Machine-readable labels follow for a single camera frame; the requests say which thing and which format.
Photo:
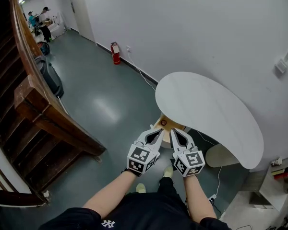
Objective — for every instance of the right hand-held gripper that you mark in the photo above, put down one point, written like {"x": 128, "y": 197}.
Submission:
{"x": 189, "y": 163}

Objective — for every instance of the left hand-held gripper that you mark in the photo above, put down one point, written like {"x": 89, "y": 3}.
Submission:
{"x": 140, "y": 159}

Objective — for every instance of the white curved fluted cabinet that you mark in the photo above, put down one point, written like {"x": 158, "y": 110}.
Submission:
{"x": 206, "y": 109}

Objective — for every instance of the person's right forearm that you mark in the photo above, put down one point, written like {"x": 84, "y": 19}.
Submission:
{"x": 199, "y": 198}

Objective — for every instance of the person's left forearm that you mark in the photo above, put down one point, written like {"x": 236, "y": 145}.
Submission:
{"x": 110, "y": 195}

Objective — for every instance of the small dark red round object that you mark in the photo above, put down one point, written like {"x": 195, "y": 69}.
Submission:
{"x": 163, "y": 122}

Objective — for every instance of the person's right pale shoe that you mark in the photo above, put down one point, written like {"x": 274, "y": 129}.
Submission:
{"x": 168, "y": 171}

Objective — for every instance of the person's pale shoe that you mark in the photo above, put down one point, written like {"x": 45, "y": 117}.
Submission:
{"x": 168, "y": 171}
{"x": 140, "y": 188}

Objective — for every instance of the person's black trousers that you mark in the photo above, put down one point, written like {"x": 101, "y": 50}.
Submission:
{"x": 168, "y": 188}

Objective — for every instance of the person's left pale shoe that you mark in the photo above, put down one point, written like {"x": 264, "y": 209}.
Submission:
{"x": 140, "y": 188}

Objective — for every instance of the white power strip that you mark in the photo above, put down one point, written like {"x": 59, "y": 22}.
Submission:
{"x": 212, "y": 197}

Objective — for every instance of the person's black t-shirt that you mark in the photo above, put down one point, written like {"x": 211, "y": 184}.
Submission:
{"x": 146, "y": 212}

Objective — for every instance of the red fire extinguisher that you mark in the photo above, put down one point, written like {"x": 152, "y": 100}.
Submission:
{"x": 115, "y": 54}

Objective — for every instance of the grey shelf unit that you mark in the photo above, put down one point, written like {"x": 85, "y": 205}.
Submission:
{"x": 266, "y": 188}

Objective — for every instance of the small white object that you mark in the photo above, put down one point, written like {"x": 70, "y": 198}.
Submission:
{"x": 277, "y": 162}

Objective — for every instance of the red round bag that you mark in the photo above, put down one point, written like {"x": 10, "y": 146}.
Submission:
{"x": 43, "y": 48}

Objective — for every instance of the white door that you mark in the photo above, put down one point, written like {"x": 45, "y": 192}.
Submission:
{"x": 82, "y": 15}

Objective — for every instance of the white wall socket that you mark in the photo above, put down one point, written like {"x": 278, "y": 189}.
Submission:
{"x": 128, "y": 49}

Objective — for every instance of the white wall switch box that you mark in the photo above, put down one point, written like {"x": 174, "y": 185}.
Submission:
{"x": 281, "y": 66}

